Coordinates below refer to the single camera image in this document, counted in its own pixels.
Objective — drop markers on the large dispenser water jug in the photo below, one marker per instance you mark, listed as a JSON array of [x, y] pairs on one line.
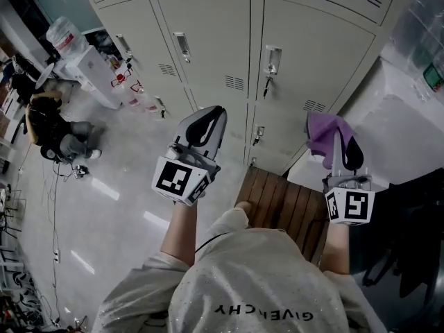
[[66, 38]]

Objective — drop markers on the person's left forearm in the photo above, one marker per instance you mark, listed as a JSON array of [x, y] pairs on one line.
[[178, 234]]

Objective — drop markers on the person's light trouser leg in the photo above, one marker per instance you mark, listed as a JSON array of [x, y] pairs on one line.
[[230, 220]]

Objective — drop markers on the person's right forearm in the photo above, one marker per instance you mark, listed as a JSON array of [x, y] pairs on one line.
[[334, 248]]

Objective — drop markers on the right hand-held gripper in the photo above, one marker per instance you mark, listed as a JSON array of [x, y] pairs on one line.
[[354, 205]]

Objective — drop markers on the black swivel chair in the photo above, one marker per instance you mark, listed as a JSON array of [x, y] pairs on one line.
[[399, 238]]

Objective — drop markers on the silver foil sheet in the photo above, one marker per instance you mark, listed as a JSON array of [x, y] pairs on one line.
[[423, 23]]

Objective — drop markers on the small black electronic device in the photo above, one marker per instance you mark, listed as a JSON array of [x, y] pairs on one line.
[[79, 172]]

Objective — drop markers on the grey metal locker cabinet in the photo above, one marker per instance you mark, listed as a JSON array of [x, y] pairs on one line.
[[208, 47]]

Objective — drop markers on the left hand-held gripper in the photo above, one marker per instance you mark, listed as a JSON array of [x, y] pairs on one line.
[[173, 179]]

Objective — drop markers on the white water dispenser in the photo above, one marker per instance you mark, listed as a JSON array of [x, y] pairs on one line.
[[93, 78]]

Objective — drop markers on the person's grey printed shirt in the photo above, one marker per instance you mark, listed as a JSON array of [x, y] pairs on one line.
[[243, 283]]

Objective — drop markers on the slatted wooden bench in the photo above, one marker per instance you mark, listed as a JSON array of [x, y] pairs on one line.
[[277, 203]]

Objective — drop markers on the purple wiping cloth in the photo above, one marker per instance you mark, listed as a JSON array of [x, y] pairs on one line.
[[322, 130]]

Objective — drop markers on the white power strip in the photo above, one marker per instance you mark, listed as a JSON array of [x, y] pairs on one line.
[[57, 257]]

